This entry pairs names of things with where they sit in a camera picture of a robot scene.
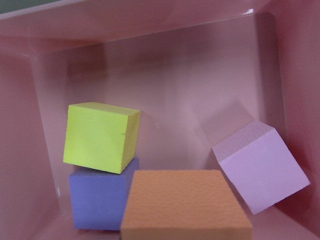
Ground pink plastic bin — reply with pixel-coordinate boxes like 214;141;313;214
0;0;320;240

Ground orange foam block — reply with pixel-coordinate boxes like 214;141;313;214
120;170;253;240

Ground yellow foam block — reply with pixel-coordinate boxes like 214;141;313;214
63;102;141;174

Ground pink foam block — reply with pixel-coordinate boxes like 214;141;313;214
212;120;310;214

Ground purple foam block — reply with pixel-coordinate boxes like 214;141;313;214
69;158;140;231

